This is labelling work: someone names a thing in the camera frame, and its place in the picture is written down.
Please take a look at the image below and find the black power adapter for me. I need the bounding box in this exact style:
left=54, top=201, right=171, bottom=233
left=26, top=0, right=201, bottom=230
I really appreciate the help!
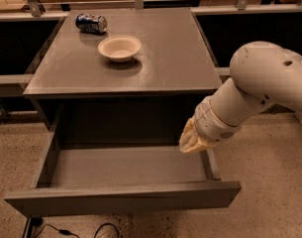
left=22, top=217, right=43, bottom=238

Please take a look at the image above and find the grey drawer cabinet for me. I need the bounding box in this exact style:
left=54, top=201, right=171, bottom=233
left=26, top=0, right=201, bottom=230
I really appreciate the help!
left=24, top=9, right=221, bottom=148

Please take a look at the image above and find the white paper bowl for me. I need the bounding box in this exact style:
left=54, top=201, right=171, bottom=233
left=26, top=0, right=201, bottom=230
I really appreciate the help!
left=98, top=35, right=142, bottom=62

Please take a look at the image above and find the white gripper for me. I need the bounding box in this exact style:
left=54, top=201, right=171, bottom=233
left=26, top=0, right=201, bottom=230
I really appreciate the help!
left=179, top=97, right=241, bottom=154

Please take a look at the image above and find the grey metal railing frame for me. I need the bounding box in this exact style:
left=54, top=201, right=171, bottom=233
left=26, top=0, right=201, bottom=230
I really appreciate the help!
left=0, top=0, right=302, bottom=136

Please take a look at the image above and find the blue soda can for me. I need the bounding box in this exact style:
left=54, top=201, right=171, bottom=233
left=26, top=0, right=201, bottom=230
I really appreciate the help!
left=75, top=14, right=107, bottom=34

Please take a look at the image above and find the grey top drawer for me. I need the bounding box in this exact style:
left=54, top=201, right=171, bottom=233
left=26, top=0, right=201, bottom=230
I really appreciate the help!
left=5, top=135, right=241, bottom=218

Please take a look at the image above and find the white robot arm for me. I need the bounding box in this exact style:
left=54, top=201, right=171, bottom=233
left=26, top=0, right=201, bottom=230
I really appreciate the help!
left=179, top=42, right=302, bottom=153

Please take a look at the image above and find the black cable on floor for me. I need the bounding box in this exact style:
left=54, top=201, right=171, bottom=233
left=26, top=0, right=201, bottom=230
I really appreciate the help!
left=0, top=222, right=121, bottom=238

